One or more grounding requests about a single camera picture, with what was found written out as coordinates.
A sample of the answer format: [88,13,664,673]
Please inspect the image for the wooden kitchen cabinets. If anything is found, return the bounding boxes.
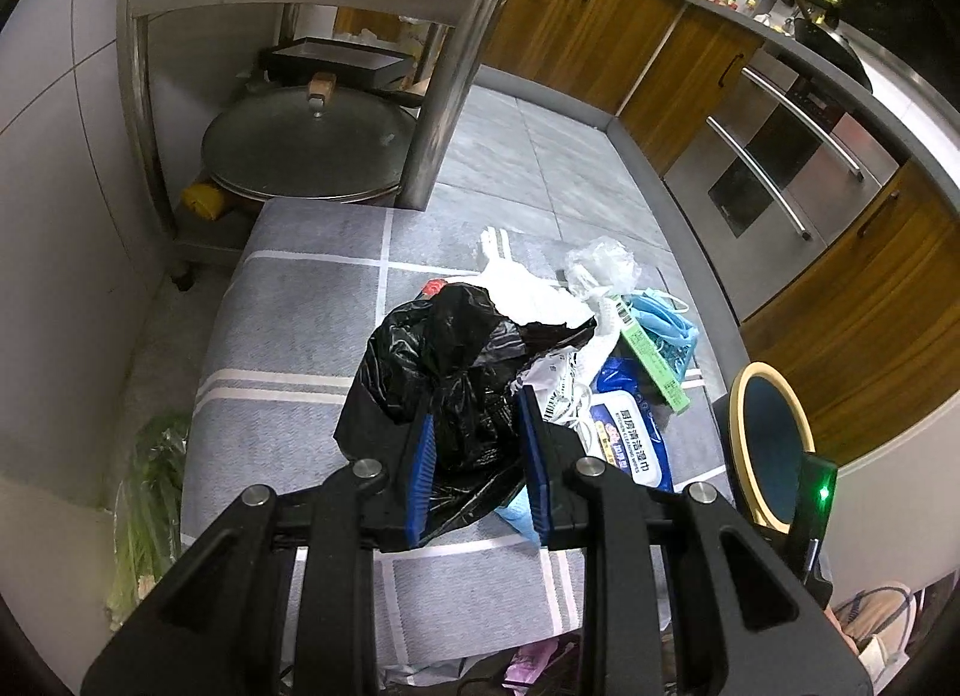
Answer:
[480,0,960,468]

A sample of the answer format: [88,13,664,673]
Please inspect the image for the long green box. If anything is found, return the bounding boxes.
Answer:
[600,295,691,416]

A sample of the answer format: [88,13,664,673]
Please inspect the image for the grey kitchen countertop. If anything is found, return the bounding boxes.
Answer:
[547,0,960,217]

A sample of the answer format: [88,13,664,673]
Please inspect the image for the white plastic bag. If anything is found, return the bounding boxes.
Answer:
[476,227,623,442]

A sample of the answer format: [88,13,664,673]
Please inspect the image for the steel built-in oven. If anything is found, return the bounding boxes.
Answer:
[664,51,905,326]

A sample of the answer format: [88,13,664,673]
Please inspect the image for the clear crumpled plastic bag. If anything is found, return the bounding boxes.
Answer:
[562,237,642,303]

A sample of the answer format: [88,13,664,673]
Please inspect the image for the purple cloth item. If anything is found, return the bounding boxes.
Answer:
[506,640,563,689]

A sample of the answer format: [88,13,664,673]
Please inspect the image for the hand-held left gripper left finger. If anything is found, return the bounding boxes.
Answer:
[81,407,437,696]

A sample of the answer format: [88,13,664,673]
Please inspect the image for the black plastic bag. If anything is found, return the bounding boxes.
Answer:
[334,283,601,528]

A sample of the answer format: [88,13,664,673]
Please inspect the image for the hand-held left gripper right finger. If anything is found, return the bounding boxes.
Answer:
[517,385,875,696]

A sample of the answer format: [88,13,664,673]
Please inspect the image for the light blue cloth piece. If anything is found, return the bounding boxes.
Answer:
[495,486,545,547]

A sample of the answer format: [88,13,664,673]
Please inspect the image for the blue wet wipes packet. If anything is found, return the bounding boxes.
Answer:
[589,355,676,494]

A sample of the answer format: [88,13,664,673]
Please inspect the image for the steel kitchen rack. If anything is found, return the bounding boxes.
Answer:
[116,0,552,288]

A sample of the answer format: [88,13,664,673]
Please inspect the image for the blue bin with yellow rim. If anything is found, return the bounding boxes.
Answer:
[709,362,818,536]

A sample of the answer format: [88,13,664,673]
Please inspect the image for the black wok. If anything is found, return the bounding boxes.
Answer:
[780,0,875,93]

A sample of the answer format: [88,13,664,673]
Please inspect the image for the bag of green vegetables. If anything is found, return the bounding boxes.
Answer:
[105,415,192,633]

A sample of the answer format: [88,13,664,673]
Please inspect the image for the black rectangular tray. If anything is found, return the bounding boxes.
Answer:
[261,40,413,91]

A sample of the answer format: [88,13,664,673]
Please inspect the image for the yellow packet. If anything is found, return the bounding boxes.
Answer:
[182,182,226,223]

